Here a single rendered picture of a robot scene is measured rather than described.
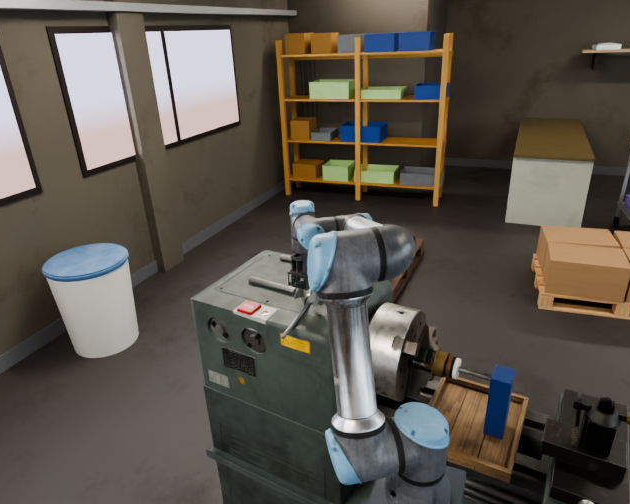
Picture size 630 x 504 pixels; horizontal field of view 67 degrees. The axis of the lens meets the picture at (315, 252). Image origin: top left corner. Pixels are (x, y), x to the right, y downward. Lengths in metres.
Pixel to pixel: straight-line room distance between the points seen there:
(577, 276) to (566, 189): 1.87
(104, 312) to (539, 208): 4.55
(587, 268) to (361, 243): 3.31
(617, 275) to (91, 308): 3.80
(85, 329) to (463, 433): 2.77
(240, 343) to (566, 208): 4.75
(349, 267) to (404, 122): 5.95
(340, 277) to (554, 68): 7.29
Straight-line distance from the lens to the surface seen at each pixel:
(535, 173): 5.81
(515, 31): 8.06
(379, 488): 1.28
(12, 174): 3.89
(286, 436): 1.85
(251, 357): 1.70
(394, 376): 1.57
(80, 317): 3.72
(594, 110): 8.18
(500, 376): 1.62
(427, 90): 6.10
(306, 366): 1.57
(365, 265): 0.95
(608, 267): 4.17
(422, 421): 1.11
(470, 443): 1.71
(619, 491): 1.61
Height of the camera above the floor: 2.09
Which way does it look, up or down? 25 degrees down
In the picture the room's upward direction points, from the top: 3 degrees counter-clockwise
